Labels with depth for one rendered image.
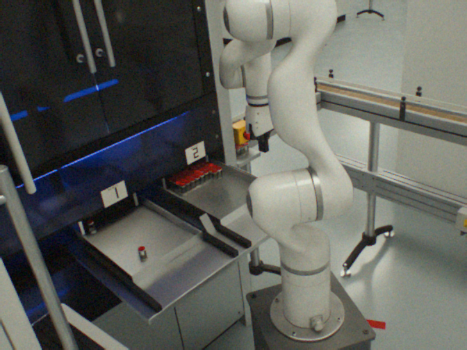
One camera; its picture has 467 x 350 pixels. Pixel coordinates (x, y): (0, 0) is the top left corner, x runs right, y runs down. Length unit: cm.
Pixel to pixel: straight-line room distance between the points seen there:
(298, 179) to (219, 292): 120
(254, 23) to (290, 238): 46
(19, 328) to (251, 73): 89
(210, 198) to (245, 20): 88
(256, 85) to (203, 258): 54
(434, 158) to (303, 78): 207
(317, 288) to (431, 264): 169
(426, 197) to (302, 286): 131
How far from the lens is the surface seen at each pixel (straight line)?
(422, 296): 263
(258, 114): 147
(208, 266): 144
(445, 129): 215
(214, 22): 169
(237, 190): 175
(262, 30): 99
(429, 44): 278
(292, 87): 98
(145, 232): 162
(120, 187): 160
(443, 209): 236
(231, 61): 134
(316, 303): 120
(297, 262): 111
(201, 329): 219
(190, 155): 173
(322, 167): 102
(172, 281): 141
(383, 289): 263
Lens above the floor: 181
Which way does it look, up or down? 30 degrees down
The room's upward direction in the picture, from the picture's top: 6 degrees counter-clockwise
